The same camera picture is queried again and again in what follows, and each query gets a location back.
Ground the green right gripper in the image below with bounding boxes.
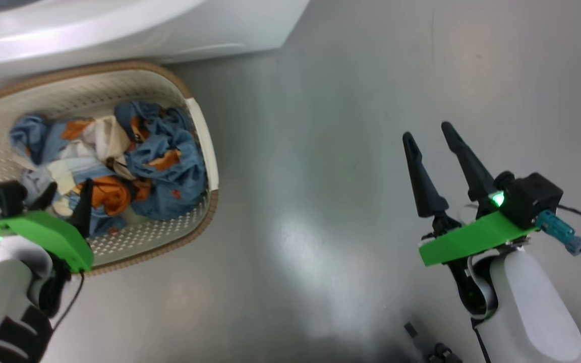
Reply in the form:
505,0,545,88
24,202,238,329
402,120,539,318

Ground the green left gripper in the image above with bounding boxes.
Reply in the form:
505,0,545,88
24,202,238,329
0,178,95,274

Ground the cream blue orange striped garment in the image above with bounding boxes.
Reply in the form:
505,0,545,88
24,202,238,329
9,113,152,238

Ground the blue printed denim garment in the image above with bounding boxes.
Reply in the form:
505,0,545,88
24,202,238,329
114,100,208,223

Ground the white front-load washing machine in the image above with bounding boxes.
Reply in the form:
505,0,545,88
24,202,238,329
0,0,312,96

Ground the cream perforated laundry basket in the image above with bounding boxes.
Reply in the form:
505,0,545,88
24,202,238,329
0,59,220,276

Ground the right gripper cable teal plug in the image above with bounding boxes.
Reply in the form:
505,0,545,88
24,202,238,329
537,204,581,263

